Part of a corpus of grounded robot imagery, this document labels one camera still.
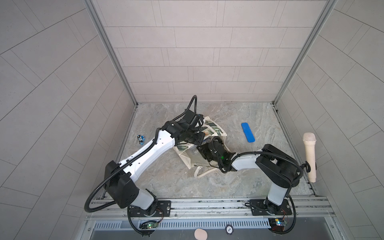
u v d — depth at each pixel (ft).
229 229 2.18
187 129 1.86
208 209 2.37
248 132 3.25
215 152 2.19
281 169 1.53
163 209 2.33
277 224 2.23
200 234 2.10
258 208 2.31
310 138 2.04
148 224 2.15
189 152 2.84
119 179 1.27
